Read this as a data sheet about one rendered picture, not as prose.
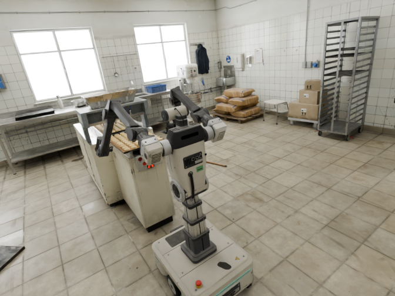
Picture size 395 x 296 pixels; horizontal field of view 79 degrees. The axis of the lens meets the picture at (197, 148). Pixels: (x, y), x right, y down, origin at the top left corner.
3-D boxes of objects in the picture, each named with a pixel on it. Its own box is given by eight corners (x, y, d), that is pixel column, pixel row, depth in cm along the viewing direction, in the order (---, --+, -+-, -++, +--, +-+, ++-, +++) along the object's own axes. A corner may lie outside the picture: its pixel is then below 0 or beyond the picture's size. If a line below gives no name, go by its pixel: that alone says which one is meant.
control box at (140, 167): (137, 171, 212) (133, 156, 207) (161, 162, 224) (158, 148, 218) (138, 172, 209) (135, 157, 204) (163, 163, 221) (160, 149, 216)
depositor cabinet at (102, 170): (89, 174, 383) (73, 124, 352) (131, 160, 417) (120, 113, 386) (109, 211, 281) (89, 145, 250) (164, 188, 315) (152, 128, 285)
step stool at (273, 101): (292, 120, 528) (293, 100, 511) (276, 124, 511) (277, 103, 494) (277, 117, 566) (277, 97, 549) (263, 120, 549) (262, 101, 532)
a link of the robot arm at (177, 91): (166, 86, 183) (177, 81, 186) (168, 100, 194) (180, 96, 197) (197, 117, 157) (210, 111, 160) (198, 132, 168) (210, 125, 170)
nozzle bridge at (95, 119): (84, 138, 276) (75, 109, 264) (142, 123, 311) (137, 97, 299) (89, 145, 250) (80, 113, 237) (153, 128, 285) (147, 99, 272)
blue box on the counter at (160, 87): (152, 93, 540) (151, 87, 535) (146, 92, 563) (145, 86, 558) (167, 90, 561) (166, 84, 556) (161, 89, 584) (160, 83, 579)
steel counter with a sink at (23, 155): (11, 175, 413) (-21, 106, 368) (13, 164, 468) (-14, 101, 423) (179, 127, 580) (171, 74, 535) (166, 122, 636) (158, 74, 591)
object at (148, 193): (124, 204, 291) (106, 135, 258) (150, 194, 307) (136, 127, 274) (146, 235, 235) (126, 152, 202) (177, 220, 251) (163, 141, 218)
